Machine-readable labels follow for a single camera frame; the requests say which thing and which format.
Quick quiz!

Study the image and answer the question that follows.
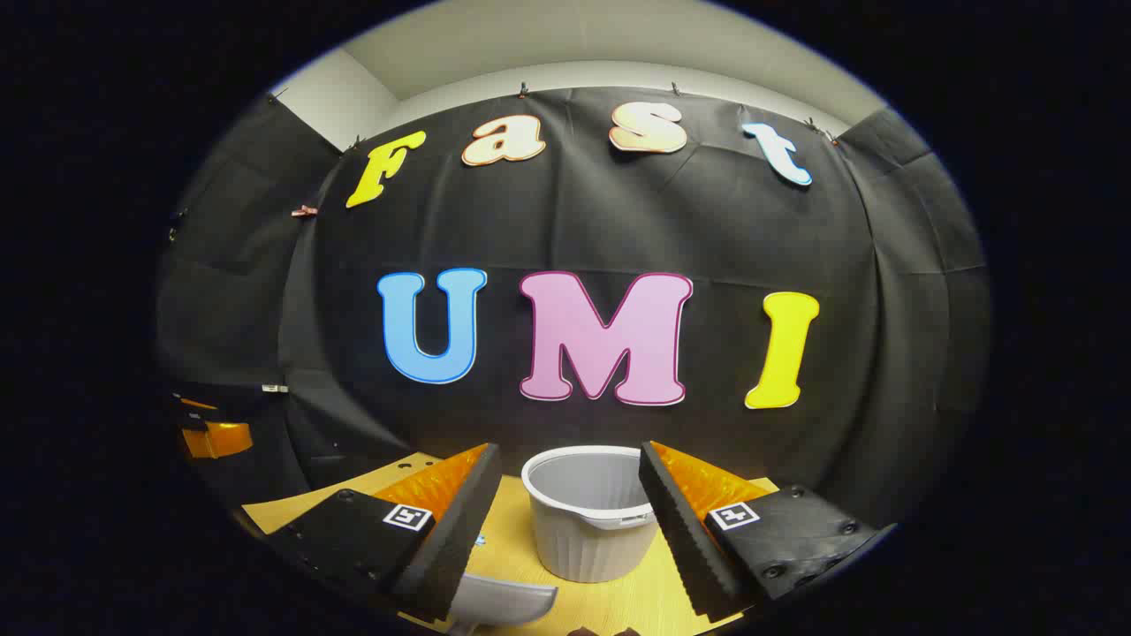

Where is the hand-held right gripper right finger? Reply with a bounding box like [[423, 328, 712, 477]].
[[638, 440, 898, 624]]

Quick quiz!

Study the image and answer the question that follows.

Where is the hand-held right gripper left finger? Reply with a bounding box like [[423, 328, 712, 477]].
[[265, 442, 504, 624]]

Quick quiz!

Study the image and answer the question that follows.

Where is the grey plastic dustpan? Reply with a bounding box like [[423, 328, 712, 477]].
[[446, 572, 559, 636]]

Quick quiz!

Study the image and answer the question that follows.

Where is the grey ribbed garbage bin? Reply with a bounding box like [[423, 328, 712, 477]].
[[521, 445, 660, 584]]

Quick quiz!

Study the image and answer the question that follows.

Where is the wooden desktop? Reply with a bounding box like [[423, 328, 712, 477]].
[[240, 452, 783, 636]]

